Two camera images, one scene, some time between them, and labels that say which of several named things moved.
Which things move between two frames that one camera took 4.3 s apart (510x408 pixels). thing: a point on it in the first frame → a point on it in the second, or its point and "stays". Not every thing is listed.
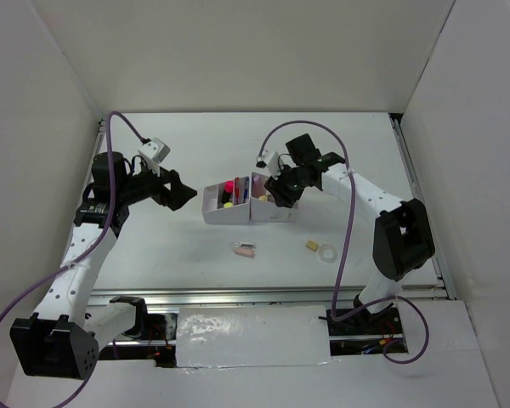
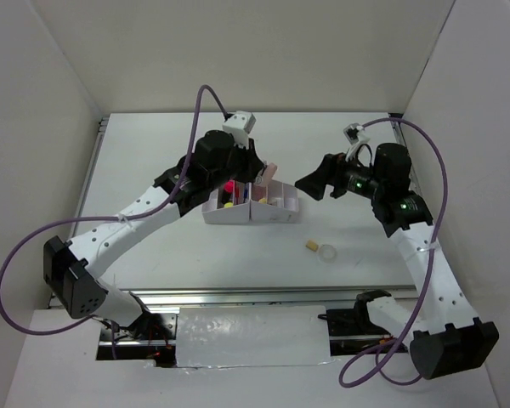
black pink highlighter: [229, 187] stays
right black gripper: [283, 196] → [332, 167]
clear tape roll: [327, 253] stays
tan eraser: [312, 246] stays
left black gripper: [179, 193] → [253, 164]
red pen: [237, 190] stays
